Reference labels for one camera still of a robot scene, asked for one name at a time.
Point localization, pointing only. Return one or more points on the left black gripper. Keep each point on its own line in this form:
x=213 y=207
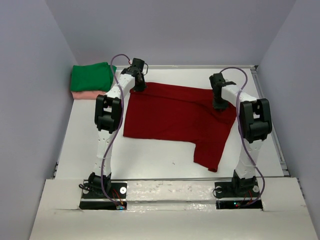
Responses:
x=142 y=87

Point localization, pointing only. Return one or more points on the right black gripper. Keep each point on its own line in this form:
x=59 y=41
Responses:
x=219 y=106

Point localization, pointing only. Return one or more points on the red t shirt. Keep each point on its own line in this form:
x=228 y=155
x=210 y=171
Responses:
x=184 y=114

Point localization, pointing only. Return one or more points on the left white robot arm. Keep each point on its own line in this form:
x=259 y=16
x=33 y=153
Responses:
x=108 y=118

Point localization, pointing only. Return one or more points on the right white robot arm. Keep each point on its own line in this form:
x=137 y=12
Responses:
x=254 y=122

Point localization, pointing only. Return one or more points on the folded green t shirt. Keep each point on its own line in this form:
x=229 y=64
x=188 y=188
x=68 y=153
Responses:
x=94 y=77

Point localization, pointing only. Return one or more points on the folded pink t shirt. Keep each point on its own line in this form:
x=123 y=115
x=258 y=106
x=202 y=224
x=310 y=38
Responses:
x=86 y=95

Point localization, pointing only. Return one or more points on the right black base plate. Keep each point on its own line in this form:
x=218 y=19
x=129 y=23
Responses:
x=228 y=199

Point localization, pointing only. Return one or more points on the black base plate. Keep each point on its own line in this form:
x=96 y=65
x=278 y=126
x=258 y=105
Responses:
x=96 y=200
x=228 y=199

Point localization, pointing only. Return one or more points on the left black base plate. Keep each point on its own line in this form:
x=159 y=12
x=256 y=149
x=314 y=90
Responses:
x=96 y=200

